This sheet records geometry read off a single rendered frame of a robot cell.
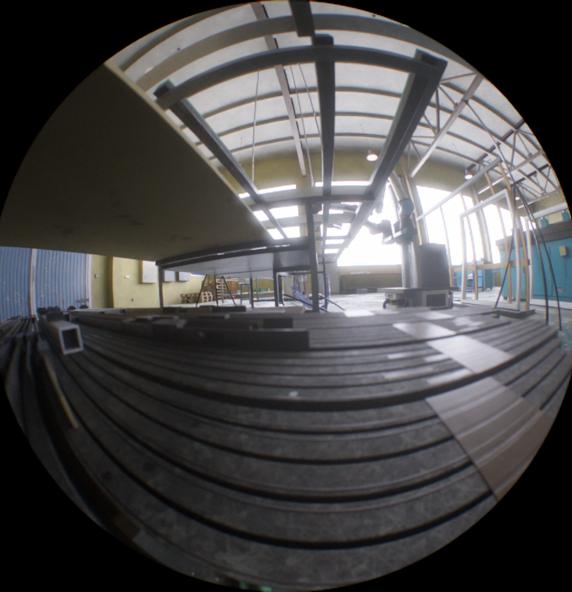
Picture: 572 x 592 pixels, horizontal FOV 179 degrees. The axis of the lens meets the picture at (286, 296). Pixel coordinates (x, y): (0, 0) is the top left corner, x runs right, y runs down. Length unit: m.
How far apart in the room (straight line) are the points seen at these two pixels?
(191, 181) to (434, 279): 2.30
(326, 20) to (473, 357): 0.51
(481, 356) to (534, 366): 0.05
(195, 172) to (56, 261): 6.01
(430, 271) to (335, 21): 2.25
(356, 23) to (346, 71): 8.51
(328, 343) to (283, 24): 0.52
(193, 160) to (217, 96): 8.97
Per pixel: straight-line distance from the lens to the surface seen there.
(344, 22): 0.47
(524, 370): 0.15
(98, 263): 6.74
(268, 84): 8.92
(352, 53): 0.45
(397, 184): 2.20
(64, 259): 6.33
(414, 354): 0.15
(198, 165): 0.37
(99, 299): 6.64
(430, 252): 2.35
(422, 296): 2.12
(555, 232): 4.04
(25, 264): 6.23
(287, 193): 1.06
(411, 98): 0.58
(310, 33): 0.43
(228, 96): 9.28
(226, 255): 1.00
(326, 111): 0.55
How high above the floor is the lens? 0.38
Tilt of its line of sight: 2 degrees down
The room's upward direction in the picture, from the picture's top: 3 degrees counter-clockwise
